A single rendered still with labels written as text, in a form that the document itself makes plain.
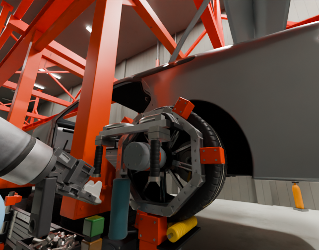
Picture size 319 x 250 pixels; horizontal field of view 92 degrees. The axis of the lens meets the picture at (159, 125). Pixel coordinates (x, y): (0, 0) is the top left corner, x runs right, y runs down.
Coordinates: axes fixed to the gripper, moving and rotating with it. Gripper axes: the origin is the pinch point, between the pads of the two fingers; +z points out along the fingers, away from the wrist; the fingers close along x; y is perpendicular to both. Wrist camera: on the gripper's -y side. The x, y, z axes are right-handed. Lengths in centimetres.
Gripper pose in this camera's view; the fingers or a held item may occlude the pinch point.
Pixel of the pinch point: (95, 203)
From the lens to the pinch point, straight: 54.7
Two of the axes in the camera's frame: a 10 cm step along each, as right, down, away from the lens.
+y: 2.2, -7.6, 6.1
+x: -8.8, 1.2, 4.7
